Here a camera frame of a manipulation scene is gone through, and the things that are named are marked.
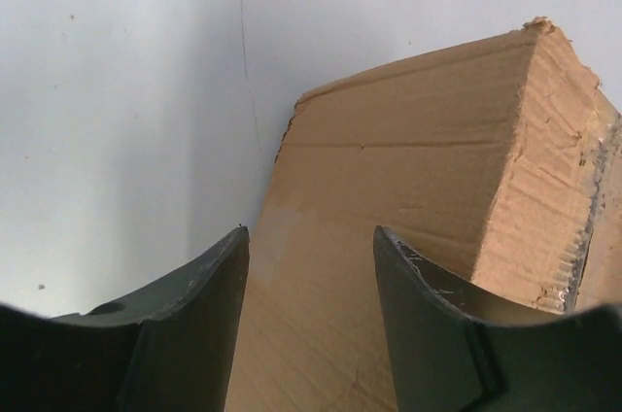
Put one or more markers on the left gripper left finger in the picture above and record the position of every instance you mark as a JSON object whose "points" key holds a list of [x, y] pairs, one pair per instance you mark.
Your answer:
{"points": [[167, 346]]}

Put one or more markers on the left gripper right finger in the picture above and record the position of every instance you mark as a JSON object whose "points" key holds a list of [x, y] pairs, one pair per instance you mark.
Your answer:
{"points": [[456, 347]]}

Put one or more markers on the brown cardboard express box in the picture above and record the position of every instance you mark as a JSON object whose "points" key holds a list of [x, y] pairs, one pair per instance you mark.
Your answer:
{"points": [[499, 160]]}

